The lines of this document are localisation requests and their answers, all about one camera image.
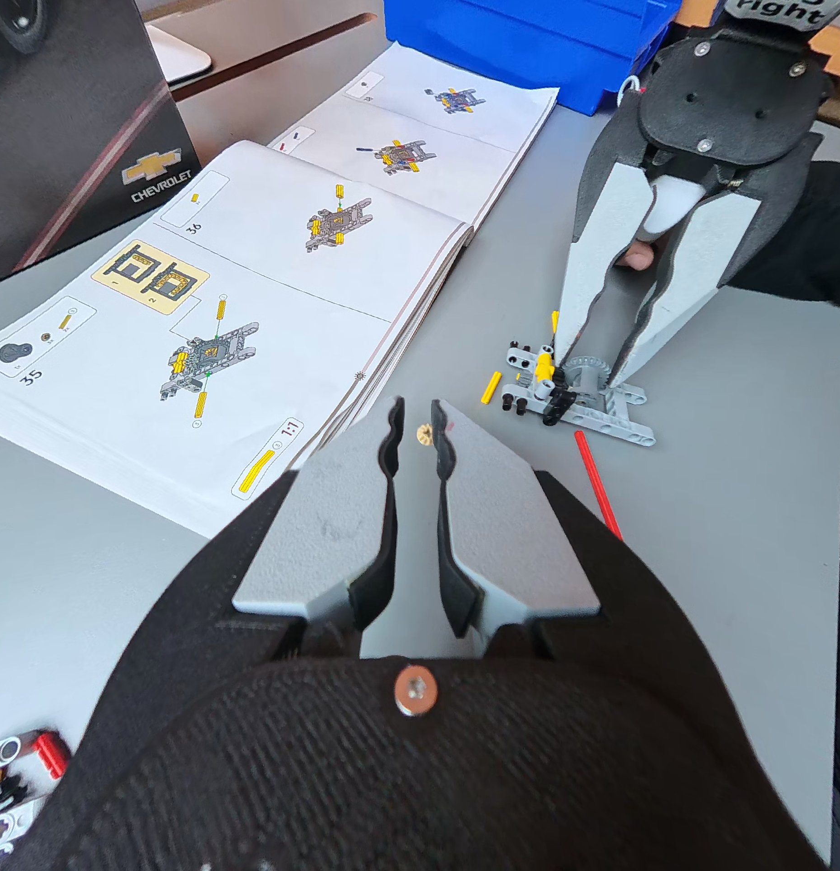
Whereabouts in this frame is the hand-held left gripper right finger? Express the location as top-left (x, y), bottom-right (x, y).
top-left (430, 400), bottom-right (602, 657)

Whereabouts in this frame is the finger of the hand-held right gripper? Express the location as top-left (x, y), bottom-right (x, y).
top-left (607, 196), bottom-right (761, 390)
top-left (556, 162), bottom-right (655, 362)

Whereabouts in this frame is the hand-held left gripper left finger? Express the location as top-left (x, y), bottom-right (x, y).
top-left (232, 396), bottom-right (406, 657)

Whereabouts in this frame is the grey lego gear frame assembly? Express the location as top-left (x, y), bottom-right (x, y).
top-left (498, 309), bottom-right (657, 448)

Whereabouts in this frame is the person's right forearm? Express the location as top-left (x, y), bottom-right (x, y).
top-left (726, 160), bottom-right (840, 308)

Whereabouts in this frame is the red lego axle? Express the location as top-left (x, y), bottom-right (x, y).
top-left (574, 430), bottom-right (624, 542)

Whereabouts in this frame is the lego instruction booklet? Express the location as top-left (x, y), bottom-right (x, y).
top-left (0, 41), bottom-right (561, 540)

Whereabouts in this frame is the pile of lego pieces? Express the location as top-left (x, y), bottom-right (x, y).
top-left (0, 729), bottom-right (72, 866)

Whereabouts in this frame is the black lego set box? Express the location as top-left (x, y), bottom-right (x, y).
top-left (0, 0), bottom-right (203, 288)

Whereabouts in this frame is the blue plastic bin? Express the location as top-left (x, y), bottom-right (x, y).
top-left (383, 0), bottom-right (684, 114)

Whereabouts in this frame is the white stand base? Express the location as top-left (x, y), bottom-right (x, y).
top-left (144, 24), bottom-right (213, 86)

